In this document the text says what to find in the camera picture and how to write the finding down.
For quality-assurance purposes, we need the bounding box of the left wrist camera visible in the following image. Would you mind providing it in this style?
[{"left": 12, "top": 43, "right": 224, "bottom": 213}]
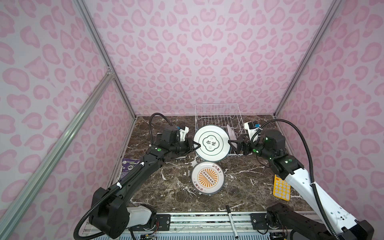
[{"left": 179, "top": 127, "right": 189, "bottom": 142}]

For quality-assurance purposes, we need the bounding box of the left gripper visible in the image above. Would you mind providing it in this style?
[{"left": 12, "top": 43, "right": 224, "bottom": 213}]
[{"left": 169, "top": 137, "right": 201, "bottom": 156}]

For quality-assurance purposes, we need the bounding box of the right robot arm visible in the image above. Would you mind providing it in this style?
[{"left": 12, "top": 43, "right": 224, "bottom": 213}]
[{"left": 228, "top": 129, "right": 374, "bottom": 240}]

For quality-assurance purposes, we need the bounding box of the black marker pen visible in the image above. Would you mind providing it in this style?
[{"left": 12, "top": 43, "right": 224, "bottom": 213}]
[{"left": 226, "top": 205, "right": 239, "bottom": 240}]

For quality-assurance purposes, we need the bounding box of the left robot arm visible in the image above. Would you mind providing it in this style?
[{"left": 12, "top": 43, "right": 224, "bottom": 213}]
[{"left": 74, "top": 126, "right": 200, "bottom": 240}]

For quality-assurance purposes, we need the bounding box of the purple book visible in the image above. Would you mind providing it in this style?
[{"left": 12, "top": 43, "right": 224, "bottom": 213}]
[{"left": 120, "top": 158, "right": 140, "bottom": 180}]

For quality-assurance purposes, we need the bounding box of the white wire dish rack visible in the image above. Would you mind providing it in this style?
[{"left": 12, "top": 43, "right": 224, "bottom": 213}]
[{"left": 195, "top": 103, "right": 246, "bottom": 157}]

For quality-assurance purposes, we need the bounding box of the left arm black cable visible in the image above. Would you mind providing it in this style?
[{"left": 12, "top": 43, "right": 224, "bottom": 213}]
[{"left": 72, "top": 112, "right": 173, "bottom": 240}]

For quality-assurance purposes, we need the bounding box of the yellow calculator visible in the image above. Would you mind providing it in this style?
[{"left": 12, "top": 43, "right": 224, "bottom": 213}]
[{"left": 273, "top": 175, "right": 291, "bottom": 202}]

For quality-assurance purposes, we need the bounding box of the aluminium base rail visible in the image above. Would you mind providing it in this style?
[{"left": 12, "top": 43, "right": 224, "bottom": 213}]
[{"left": 80, "top": 211, "right": 340, "bottom": 240}]

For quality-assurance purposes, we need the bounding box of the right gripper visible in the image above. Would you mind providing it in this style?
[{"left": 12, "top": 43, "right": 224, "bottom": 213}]
[{"left": 228, "top": 133, "right": 275, "bottom": 161}]

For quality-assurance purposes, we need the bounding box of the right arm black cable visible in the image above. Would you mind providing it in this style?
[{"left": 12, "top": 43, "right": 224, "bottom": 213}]
[{"left": 250, "top": 119, "right": 340, "bottom": 240}]

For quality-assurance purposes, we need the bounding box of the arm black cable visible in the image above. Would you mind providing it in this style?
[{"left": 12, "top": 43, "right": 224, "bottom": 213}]
[
  {"left": 250, "top": 119, "right": 340, "bottom": 240},
  {"left": 72, "top": 112, "right": 173, "bottom": 240}
]

